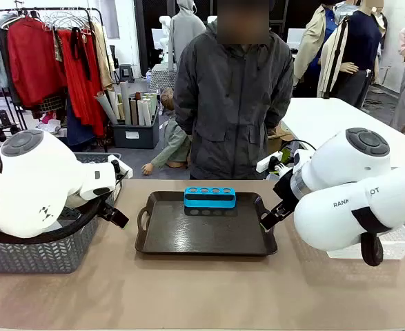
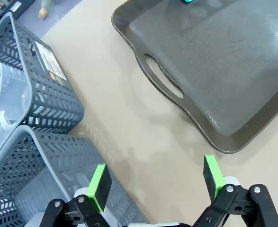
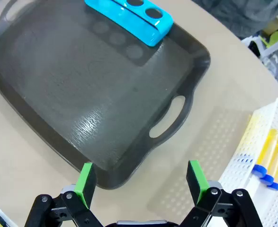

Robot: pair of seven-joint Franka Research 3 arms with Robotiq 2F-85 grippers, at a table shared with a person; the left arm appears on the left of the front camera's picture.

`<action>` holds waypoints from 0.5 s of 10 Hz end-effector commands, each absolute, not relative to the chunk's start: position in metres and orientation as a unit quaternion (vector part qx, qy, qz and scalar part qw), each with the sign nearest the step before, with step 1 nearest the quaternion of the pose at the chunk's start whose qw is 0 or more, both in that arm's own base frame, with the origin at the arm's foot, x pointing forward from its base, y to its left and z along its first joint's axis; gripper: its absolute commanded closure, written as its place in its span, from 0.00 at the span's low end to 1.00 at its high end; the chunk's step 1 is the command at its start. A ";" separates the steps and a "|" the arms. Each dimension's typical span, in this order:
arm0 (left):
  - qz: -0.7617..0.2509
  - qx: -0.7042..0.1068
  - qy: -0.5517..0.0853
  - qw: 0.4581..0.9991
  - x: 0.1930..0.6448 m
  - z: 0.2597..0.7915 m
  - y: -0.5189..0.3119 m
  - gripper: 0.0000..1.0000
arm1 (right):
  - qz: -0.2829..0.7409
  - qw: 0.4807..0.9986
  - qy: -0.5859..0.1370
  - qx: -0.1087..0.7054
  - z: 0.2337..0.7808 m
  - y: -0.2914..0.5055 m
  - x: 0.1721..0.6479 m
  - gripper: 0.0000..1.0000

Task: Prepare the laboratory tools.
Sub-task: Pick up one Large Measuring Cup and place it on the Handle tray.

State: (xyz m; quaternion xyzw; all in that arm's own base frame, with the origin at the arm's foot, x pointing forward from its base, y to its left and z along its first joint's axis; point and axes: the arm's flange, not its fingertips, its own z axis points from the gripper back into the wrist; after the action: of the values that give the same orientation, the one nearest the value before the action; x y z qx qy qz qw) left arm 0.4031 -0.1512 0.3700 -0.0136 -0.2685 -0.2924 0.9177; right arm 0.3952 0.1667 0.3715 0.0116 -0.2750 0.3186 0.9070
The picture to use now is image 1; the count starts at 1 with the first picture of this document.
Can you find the black floor equipment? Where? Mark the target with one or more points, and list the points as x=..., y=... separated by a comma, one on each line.
x=5, y=125

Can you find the red pleated dress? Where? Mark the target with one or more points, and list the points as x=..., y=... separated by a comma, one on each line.
x=81, y=96

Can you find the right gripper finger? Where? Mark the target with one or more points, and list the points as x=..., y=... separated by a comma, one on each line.
x=285, y=212
x=268, y=220

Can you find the short white paper roll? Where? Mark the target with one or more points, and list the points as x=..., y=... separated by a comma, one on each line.
x=143, y=112

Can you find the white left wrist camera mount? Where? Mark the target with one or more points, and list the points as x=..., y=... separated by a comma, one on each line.
x=127, y=170

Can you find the beige hanging garment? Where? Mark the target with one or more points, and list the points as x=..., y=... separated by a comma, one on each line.
x=103, y=58

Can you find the person in grey jacket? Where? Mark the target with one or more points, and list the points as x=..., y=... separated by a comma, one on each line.
x=233, y=103

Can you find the grey basket holding flasks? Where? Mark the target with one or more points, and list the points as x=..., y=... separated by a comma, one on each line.
x=33, y=255

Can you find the black stool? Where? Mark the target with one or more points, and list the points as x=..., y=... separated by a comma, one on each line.
x=126, y=71

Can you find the blue test tube rack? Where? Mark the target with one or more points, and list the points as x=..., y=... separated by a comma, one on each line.
x=209, y=200

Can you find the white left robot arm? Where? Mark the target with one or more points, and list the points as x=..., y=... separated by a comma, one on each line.
x=33, y=179

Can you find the dark grey storage bin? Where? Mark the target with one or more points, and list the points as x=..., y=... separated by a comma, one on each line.
x=136, y=136

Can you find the tall white paper roll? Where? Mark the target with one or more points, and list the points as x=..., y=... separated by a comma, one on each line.
x=125, y=103

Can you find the mannequin in beige coat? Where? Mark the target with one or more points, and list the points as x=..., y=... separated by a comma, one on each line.
x=314, y=41

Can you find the grey hoodie mannequin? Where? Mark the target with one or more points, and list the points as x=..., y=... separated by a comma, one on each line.
x=186, y=31

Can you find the child mannequin in green top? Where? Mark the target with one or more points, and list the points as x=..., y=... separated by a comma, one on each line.
x=174, y=141

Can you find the dark brown serving tray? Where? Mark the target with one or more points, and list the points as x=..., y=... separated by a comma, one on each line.
x=205, y=234

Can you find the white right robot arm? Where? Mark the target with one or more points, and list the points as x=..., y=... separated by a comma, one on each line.
x=343, y=165

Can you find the white plastic basket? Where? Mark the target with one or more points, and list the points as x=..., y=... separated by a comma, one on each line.
x=400, y=238

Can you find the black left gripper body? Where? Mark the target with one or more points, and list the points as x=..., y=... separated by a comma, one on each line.
x=106, y=208

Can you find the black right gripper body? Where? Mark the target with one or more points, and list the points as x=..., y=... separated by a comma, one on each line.
x=285, y=188

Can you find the red shirt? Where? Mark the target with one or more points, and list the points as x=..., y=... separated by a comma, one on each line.
x=33, y=62

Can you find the white table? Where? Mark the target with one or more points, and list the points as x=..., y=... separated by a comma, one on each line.
x=326, y=117

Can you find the cardboard box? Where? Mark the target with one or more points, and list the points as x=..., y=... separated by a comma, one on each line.
x=276, y=139

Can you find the grey paper roll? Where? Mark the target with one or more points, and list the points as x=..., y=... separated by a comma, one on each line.
x=106, y=107

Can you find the black metal clothes rack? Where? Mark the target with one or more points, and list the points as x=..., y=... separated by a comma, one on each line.
x=67, y=9

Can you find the mannequin in navy top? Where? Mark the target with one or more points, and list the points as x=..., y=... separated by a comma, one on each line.
x=359, y=48

